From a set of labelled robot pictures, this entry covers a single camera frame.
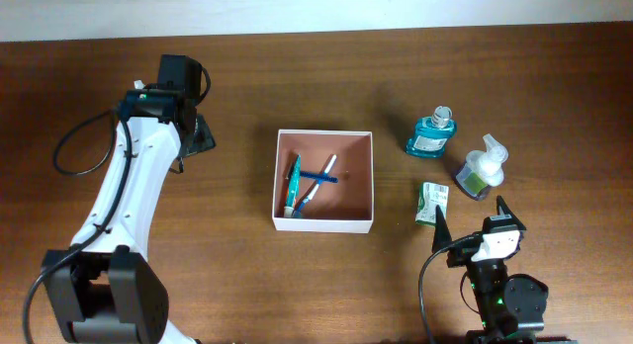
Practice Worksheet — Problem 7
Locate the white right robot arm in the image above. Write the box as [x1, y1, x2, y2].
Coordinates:
[418, 196, 572, 344]

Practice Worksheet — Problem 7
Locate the green white soap packet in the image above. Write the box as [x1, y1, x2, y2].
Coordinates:
[415, 182, 449, 226]

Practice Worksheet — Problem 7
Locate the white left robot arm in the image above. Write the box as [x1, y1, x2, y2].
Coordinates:
[22, 54, 216, 343]

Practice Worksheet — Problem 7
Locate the blue white toothbrush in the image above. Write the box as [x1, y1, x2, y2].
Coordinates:
[292, 154, 337, 218]

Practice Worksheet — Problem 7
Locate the teal toothpaste tube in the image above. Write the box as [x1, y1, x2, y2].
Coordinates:
[284, 154, 302, 218]

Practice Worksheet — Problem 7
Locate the teal mouthwash bottle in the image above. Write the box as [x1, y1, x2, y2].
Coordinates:
[405, 106, 457, 158]

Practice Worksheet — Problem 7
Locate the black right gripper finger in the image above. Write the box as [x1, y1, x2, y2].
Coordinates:
[496, 196, 526, 231]
[431, 206, 452, 253]

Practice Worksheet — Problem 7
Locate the clear foam soap dispenser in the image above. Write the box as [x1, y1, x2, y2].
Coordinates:
[454, 133, 509, 201]

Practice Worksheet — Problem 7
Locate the pink open cardboard box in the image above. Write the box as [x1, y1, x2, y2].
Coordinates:
[271, 129, 375, 234]

